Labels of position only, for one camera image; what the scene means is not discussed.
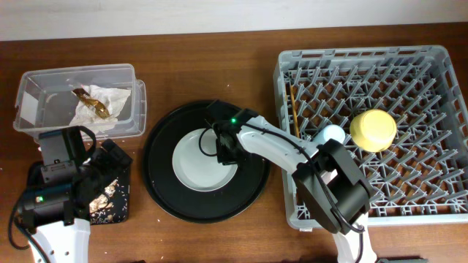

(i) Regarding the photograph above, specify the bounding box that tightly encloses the grey plate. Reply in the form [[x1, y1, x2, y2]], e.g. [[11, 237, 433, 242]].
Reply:
[[172, 129, 238, 192]]

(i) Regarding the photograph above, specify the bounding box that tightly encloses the food scraps pile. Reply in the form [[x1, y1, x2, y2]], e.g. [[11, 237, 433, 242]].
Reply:
[[88, 178, 129, 224]]

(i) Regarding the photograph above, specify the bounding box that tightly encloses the white paper napkin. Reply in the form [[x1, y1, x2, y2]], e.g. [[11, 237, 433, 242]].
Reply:
[[69, 85, 132, 134]]

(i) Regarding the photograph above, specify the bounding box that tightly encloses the wooden chopstick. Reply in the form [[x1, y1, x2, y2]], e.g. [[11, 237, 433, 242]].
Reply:
[[289, 85, 301, 138]]

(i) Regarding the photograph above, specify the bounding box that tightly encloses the gold foil wrapper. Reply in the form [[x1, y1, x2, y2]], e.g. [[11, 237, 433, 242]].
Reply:
[[72, 88, 110, 119]]

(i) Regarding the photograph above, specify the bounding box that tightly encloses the blue cup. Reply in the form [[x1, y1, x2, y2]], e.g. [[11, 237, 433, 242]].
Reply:
[[313, 124, 346, 145]]

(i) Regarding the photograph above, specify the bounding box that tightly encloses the yellow bowl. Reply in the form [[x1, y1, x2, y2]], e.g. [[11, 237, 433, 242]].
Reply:
[[350, 110, 397, 153]]

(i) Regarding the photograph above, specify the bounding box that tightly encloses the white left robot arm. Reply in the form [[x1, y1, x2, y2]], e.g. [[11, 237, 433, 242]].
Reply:
[[8, 126, 132, 262]]

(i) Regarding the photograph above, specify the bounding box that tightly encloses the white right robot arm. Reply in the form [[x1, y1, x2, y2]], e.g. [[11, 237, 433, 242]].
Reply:
[[206, 100, 377, 262]]

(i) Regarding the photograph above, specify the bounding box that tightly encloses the clear plastic waste bin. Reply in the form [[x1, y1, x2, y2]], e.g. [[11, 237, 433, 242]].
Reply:
[[13, 64, 147, 140]]

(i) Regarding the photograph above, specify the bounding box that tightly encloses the grey dishwasher rack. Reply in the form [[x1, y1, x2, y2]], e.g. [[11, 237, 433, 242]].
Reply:
[[273, 45, 467, 226]]

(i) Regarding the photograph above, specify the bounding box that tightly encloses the round black serving tray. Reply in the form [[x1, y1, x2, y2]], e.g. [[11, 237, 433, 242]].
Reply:
[[142, 100, 270, 224]]

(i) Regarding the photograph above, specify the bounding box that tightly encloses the black rectangular tray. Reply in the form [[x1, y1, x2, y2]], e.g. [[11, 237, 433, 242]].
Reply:
[[25, 156, 132, 226]]

